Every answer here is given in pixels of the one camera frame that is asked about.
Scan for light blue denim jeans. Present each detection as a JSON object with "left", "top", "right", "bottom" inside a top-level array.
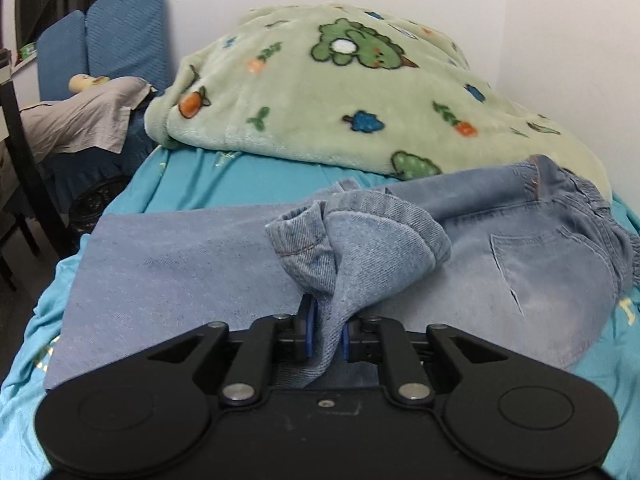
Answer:
[{"left": 44, "top": 155, "right": 639, "bottom": 388}]

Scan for blue quilted folding mattress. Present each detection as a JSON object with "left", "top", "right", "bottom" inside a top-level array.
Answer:
[{"left": 37, "top": 0, "right": 172, "bottom": 101}]

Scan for teal patterned bed sheet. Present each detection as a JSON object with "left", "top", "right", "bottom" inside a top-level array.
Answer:
[{"left": 1, "top": 148, "right": 639, "bottom": 479}]

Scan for black bin with bag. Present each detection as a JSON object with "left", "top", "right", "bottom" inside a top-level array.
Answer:
[{"left": 68, "top": 176, "right": 131, "bottom": 234}]

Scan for green cartoon fleece blanket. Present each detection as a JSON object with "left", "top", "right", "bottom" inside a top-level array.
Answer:
[{"left": 144, "top": 3, "right": 612, "bottom": 196}]

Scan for grey cloth on chair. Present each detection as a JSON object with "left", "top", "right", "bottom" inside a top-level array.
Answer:
[{"left": 21, "top": 77, "right": 154, "bottom": 162}]

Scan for white and black desk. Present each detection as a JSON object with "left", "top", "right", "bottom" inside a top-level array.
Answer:
[{"left": 1, "top": 48, "right": 76, "bottom": 259}]

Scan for beige plush toy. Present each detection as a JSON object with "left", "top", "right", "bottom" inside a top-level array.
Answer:
[{"left": 68, "top": 74, "right": 110, "bottom": 94}]

